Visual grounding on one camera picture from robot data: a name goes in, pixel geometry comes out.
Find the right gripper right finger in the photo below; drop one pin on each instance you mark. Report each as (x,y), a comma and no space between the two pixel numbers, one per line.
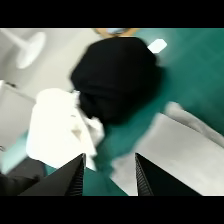
(155,180)

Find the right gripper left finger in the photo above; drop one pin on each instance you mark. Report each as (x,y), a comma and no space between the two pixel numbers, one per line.
(66,178)

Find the grey T-shirt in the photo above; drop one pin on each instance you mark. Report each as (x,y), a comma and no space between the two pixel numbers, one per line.
(186,156)

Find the white garment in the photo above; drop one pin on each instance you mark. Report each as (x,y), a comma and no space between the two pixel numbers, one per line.
(56,130)

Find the black garment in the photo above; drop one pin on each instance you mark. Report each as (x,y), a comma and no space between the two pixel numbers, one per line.
(116,76)

